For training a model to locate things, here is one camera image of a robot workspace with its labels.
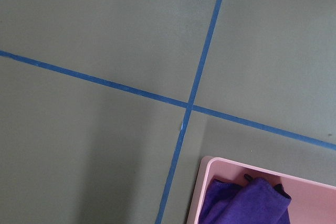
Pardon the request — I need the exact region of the purple cloth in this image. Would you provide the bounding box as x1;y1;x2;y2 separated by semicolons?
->
198;174;291;223

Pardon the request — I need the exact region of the pink plastic bin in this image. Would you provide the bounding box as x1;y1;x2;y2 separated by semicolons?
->
186;156;335;223

